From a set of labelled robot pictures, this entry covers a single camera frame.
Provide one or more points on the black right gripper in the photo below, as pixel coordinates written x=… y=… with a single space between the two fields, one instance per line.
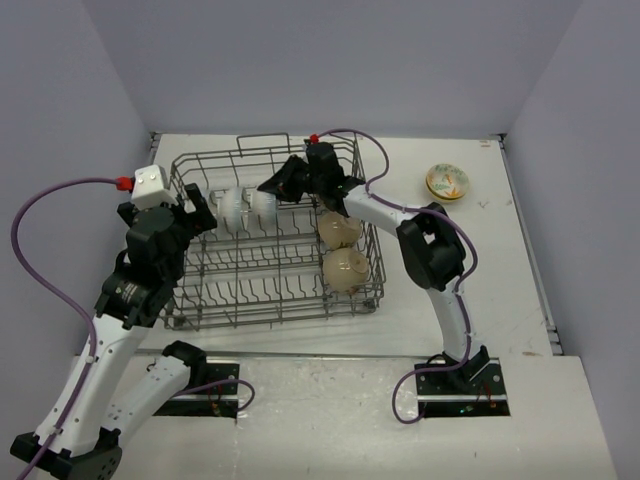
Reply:
x=280 y=183

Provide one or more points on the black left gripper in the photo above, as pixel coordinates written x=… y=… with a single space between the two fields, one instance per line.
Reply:
x=203 y=218

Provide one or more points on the cream floral patterned bowl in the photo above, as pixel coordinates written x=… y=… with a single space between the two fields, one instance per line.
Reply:
x=446 y=177

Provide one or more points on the yellow green patterned bowl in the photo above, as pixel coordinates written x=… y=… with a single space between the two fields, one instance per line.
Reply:
x=446 y=198

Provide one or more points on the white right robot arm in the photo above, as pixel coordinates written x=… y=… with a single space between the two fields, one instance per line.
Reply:
x=432 y=246

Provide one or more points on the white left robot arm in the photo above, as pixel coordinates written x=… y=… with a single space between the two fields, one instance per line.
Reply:
x=84 y=434

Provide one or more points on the white blue bowl right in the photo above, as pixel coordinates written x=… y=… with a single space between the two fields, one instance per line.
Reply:
x=264 y=207

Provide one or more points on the white blue bowl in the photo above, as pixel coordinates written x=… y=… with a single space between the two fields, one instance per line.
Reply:
x=231 y=209
x=264 y=207

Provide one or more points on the white blue bowl middle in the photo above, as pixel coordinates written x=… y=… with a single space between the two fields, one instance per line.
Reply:
x=231 y=209

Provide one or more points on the beige bowl middle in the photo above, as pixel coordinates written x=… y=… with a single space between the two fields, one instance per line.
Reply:
x=337 y=231

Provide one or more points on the beige bowl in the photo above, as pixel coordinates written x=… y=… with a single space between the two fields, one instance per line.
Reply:
x=337 y=231
x=345 y=270

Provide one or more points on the beige bowl near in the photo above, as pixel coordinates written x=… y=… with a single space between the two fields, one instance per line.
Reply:
x=345 y=270

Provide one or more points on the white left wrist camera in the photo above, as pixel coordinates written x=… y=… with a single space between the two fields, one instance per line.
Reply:
x=151 y=188

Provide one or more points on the grey wire dish rack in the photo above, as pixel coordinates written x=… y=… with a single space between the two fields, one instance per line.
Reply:
x=264 y=273

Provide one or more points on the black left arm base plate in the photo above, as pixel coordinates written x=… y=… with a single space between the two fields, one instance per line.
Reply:
x=216 y=402

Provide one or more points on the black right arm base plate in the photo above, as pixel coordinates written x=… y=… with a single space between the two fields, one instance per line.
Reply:
x=447 y=395

